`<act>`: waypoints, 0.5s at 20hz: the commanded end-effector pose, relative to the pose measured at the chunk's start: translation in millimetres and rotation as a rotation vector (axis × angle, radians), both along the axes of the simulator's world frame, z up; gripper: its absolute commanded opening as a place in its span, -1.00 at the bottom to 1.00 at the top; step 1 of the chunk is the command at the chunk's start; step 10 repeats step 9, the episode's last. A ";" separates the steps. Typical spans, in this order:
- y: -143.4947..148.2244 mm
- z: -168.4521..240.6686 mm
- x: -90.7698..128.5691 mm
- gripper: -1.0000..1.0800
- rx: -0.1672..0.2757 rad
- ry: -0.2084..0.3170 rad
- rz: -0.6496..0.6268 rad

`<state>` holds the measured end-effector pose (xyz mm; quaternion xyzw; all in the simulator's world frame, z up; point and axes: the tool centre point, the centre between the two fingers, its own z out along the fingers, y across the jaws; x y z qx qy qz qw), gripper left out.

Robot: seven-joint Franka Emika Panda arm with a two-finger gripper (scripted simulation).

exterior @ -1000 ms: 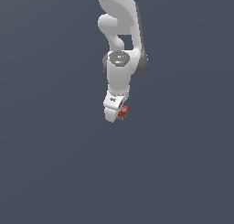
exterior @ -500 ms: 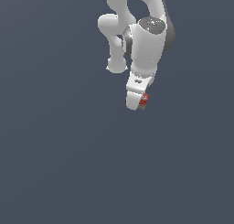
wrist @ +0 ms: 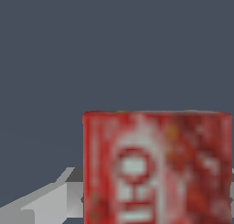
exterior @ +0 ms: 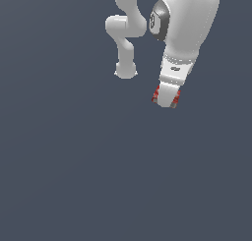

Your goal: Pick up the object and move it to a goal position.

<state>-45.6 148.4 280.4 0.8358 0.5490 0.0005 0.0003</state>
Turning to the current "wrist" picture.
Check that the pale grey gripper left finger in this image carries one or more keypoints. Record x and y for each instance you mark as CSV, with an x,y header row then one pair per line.
x,y
48,200

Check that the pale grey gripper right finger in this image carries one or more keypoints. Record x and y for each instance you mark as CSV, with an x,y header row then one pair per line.
x,y
232,188

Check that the red printed box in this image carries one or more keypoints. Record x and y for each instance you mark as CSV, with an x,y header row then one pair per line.
x,y
158,169

